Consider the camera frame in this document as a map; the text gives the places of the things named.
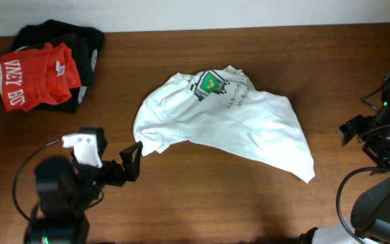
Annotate white printed t-shirt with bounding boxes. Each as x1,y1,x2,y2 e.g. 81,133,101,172
133,66,315,183

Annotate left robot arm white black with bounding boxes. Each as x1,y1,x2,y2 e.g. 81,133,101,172
24,127,143,244

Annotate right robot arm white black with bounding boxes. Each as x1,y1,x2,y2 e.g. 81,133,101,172
296,75,390,243

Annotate red folded t-shirt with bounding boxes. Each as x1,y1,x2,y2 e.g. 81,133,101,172
0,43,81,112

